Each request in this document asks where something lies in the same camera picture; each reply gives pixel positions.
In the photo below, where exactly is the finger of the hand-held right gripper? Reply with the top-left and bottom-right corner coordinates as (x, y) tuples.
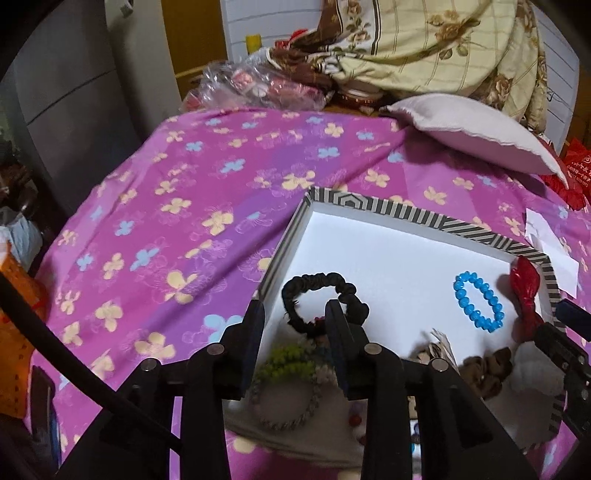
(555, 299), (591, 331)
(534, 322), (591, 371)

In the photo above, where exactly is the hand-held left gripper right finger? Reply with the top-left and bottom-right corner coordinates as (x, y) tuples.
(323, 299), (539, 480)

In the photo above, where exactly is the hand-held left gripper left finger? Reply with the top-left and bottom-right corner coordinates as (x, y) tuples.
(55, 300), (269, 480)

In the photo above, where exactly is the red bow hair clip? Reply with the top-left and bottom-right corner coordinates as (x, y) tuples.
(509, 255), (546, 343)

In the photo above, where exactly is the black scrunchie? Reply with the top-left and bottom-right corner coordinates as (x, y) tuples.
(281, 272), (371, 337)

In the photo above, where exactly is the multicolour bead bracelet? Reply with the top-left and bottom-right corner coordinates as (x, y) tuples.
(348, 401), (424, 459)

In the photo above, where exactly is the striped white cardboard box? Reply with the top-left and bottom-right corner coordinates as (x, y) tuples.
(226, 185), (566, 467)

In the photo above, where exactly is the white fluffy scrunchie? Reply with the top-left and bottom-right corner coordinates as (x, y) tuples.
(482, 342), (565, 418)

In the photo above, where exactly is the brown scrunchie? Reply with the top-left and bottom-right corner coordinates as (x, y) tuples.
(463, 347), (514, 398)

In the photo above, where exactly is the white paper slip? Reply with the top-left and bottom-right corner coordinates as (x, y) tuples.
(525, 208), (580, 297)

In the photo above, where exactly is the beige patterned hair clip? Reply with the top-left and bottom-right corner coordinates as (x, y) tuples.
(417, 328), (456, 366)

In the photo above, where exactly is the red plastic bag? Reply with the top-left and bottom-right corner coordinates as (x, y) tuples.
(540, 137), (591, 212)

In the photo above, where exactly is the pink floral bedsheet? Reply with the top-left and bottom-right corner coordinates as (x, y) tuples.
(25, 107), (591, 480)

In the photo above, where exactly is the pale pink pillow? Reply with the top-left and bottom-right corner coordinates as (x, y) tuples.
(379, 92), (570, 188)

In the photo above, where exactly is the dark flat device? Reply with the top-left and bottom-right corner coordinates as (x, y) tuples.
(28, 364), (63, 472)

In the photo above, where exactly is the white slatted panel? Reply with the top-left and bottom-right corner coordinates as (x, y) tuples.
(219, 0), (325, 62)
(538, 9), (581, 155)

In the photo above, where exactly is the orange bag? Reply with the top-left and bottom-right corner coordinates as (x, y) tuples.
(0, 242), (48, 420)

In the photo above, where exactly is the brass lidded jar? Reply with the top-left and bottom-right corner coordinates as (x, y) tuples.
(339, 85), (386, 108)

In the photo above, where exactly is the white plastic bag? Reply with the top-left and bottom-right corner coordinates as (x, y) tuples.
(0, 207), (45, 274)

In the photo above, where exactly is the clear plastic bag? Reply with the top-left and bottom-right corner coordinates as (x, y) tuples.
(182, 48), (335, 112)

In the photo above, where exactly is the beige floral quilt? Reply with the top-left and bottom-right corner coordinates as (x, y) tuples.
(268, 0), (554, 134)

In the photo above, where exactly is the brown wooden door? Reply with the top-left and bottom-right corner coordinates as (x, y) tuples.
(168, 0), (230, 108)

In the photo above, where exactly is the grey cabinet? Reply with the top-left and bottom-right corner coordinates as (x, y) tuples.
(9, 0), (183, 186)

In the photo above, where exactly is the green bead bracelet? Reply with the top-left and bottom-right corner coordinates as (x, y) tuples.
(255, 345), (320, 383)

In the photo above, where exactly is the grey braided hair tie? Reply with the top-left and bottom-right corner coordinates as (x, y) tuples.
(250, 364), (334, 431)

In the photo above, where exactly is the blue bead bracelet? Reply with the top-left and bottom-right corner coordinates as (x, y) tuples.
(453, 271), (506, 333)

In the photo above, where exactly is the black cable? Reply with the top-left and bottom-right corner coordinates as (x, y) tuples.
(0, 271), (183, 452)

